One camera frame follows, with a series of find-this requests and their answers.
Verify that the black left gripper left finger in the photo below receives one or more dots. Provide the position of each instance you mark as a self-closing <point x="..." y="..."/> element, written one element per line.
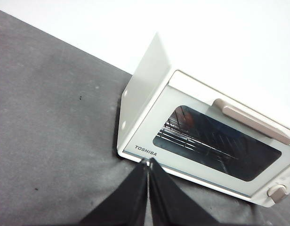
<point x="126" y="207"/>

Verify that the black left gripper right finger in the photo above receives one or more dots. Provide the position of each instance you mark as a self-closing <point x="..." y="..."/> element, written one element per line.
<point x="171" y="209"/>

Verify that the beige lower oven knob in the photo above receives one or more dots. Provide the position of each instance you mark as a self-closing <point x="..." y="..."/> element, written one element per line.
<point x="278" y="193"/>

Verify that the white Toshiba toaster oven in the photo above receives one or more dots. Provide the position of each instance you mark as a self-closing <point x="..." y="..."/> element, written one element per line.
<point x="145" y="82"/>

